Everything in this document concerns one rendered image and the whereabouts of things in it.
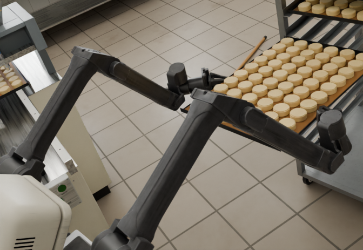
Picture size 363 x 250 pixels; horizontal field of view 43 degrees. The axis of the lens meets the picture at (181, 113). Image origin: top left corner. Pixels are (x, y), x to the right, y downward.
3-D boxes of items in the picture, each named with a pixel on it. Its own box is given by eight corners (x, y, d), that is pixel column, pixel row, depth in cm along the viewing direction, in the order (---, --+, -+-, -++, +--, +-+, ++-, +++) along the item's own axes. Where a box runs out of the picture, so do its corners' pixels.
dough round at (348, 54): (336, 56, 164) (336, 52, 163) (348, 52, 165) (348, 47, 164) (346, 61, 160) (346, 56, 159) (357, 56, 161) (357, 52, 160)
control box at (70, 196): (22, 232, 170) (4, 208, 162) (79, 197, 177) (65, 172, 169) (24, 238, 167) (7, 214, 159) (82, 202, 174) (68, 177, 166)
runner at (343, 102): (304, 150, 222) (303, 146, 220) (298, 148, 223) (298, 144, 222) (368, 80, 252) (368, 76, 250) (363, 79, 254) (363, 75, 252)
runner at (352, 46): (298, 107, 206) (298, 101, 204) (294, 105, 208) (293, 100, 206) (368, 38, 236) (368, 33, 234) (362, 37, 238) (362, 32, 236)
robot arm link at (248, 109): (207, 114, 102) (240, 126, 94) (217, 91, 102) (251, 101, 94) (308, 167, 129) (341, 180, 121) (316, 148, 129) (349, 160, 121)
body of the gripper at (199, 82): (210, 90, 171) (190, 93, 172) (206, 66, 166) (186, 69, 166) (211, 99, 166) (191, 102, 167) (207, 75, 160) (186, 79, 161)
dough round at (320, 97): (323, 94, 146) (323, 89, 145) (329, 102, 142) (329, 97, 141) (308, 98, 146) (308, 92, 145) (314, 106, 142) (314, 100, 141)
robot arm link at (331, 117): (306, 163, 127) (332, 174, 120) (295, 133, 121) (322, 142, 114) (331, 136, 131) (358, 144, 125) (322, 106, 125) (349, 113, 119)
